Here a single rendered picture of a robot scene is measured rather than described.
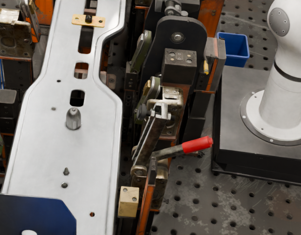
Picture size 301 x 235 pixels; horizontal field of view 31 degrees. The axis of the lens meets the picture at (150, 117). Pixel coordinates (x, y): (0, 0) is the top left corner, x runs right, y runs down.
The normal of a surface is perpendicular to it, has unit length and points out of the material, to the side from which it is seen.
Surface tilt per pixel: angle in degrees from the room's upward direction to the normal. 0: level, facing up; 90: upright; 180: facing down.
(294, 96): 88
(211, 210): 0
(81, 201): 0
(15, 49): 90
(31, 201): 90
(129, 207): 90
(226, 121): 4
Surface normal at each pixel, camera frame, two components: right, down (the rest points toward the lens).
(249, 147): 0.07, -0.68
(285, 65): -0.77, 0.47
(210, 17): -0.02, 0.76
